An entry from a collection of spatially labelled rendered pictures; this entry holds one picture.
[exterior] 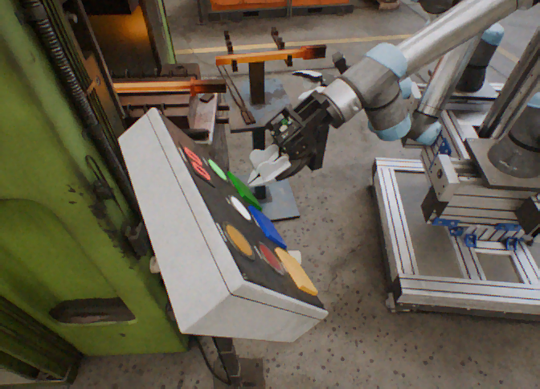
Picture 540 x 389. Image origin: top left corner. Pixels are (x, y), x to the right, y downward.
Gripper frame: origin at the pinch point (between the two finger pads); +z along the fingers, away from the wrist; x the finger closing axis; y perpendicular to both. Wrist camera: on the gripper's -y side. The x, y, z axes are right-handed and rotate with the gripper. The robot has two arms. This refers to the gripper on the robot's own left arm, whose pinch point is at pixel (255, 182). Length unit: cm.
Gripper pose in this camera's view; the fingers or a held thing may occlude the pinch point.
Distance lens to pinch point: 63.4
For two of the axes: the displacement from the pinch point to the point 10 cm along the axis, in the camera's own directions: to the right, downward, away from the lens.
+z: -7.6, 6.4, 0.9
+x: 4.7, 6.4, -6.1
